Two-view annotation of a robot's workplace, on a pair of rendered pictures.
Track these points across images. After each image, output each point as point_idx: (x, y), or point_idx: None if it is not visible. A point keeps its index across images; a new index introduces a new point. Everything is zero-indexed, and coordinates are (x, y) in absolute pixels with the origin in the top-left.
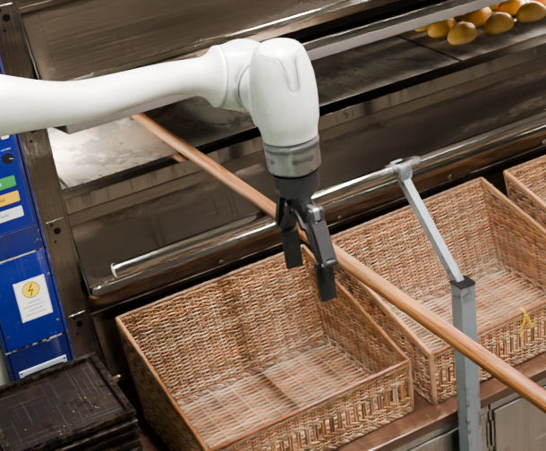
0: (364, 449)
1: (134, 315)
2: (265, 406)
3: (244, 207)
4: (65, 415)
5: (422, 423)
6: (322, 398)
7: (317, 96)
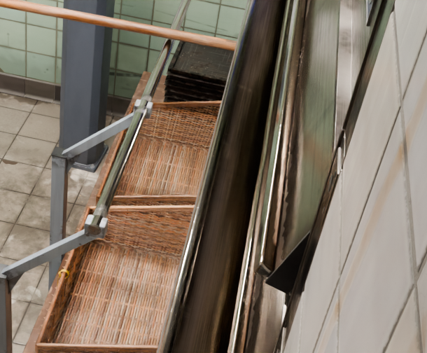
0: (93, 195)
1: None
2: (180, 189)
3: None
4: (198, 59)
5: (79, 226)
6: (115, 150)
7: None
